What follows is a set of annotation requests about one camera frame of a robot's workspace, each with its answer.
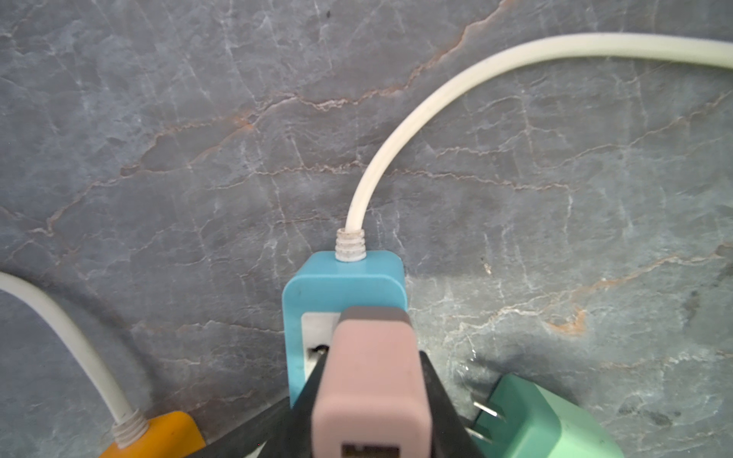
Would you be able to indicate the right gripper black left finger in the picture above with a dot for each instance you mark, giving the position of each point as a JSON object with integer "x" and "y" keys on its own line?
{"x": 292, "y": 439}

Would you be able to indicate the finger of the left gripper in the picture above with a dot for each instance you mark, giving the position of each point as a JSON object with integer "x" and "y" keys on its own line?
{"x": 249, "y": 436}

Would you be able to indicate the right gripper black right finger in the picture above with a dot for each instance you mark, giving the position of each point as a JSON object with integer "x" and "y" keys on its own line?
{"x": 449, "y": 438}

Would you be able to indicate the orange power strip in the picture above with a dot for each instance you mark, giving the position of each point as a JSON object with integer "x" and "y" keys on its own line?
{"x": 172, "y": 435}

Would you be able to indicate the pink plug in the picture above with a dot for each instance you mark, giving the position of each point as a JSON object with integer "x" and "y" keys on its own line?
{"x": 372, "y": 396}

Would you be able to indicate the green plug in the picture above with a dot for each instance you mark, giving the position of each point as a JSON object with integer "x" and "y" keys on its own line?
{"x": 522, "y": 419}

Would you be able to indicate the teal power strip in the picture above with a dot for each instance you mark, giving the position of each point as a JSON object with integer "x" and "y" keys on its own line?
{"x": 320, "y": 291}

